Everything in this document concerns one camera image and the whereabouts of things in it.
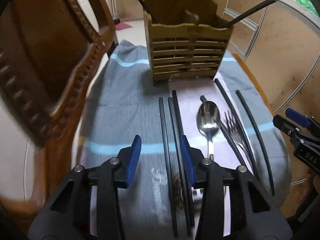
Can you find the grey pink checked cloth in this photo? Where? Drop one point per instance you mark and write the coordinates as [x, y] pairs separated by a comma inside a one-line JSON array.
[[123, 103]]

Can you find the carved wooden chair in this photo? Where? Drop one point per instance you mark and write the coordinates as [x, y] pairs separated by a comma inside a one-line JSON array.
[[50, 53]]

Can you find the steel fork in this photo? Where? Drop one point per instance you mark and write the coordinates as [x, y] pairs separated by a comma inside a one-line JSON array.
[[236, 134]]

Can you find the green plastic bag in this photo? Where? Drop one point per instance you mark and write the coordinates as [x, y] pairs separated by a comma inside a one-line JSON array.
[[308, 5]]

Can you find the steel spoon wooden handle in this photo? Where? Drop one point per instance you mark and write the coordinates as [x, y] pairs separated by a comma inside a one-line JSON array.
[[208, 123]]

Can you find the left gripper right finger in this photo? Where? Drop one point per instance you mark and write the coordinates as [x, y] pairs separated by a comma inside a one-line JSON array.
[[254, 215]]

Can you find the wooden utensil holder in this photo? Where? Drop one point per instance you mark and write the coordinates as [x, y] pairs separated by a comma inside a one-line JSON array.
[[185, 38]]

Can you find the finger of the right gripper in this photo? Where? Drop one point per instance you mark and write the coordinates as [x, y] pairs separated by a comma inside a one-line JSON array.
[[297, 117], [297, 135]]

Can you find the broom with pink dustpan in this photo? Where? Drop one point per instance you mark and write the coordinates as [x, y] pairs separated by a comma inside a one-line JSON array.
[[120, 25]]

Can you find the black chopstick beside spoon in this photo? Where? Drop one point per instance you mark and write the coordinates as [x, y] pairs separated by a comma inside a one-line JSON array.
[[231, 143]]

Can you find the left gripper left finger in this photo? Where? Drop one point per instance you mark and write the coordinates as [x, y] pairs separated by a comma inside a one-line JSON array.
[[66, 213]]

